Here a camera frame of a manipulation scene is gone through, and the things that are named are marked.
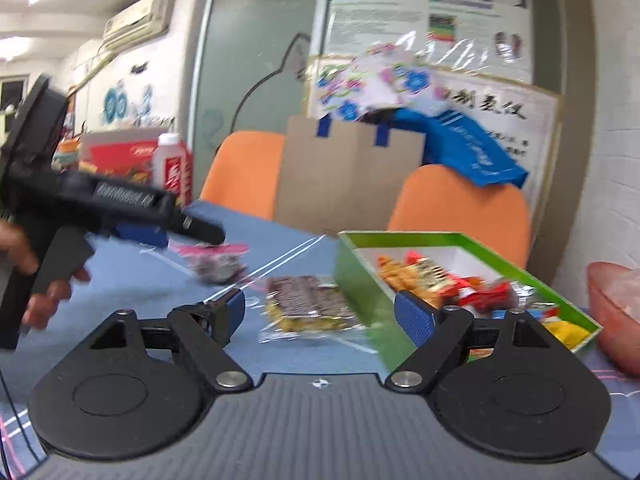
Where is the floral cloth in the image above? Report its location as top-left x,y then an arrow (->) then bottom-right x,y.
312,44 -> 449,122

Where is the blue fabric bag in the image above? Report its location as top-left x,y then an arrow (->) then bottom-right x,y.
390,108 -> 528,188

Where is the white air conditioner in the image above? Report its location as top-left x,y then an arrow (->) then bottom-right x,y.
101,0 -> 172,51

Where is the pink glass bowl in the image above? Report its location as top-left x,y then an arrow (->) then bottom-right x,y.
587,261 -> 639,377

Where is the person's left hand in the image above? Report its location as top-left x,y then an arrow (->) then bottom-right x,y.
0,219 -> 94,331

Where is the yellow chip bag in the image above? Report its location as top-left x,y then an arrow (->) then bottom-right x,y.
542,318 -> 590,350

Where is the white red drink bottle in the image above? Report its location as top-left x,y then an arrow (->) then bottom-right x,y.
151,132 -> 192,206

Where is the red cracker box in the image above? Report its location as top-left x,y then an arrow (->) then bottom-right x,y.
79,128 -> 167,184

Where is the orange chair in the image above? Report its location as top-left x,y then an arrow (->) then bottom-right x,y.
200,131 -> 285,221
387,165 -> 532,268

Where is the right orange chair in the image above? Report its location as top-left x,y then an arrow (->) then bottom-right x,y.
387,165 -> 532,268

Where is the wall info poster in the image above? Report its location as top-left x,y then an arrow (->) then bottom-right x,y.
323,0 -> 533,84

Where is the left orange chair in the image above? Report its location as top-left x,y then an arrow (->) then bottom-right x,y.
200,131 -> 285,221

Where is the brown paper bag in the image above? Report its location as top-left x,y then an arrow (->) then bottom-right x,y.
274,116 -> 424,234

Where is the green cardboard box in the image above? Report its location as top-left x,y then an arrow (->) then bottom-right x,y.
334,231 -> 602,370

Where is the brown yellow nut packet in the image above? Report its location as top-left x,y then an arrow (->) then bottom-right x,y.
259,275 -> 366,344

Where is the pink-top clear snack packet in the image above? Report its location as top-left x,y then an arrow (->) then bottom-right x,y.
168,242 -> 248,284

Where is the red twist snack bag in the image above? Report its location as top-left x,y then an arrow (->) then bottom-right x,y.
376,252 -> 456,309

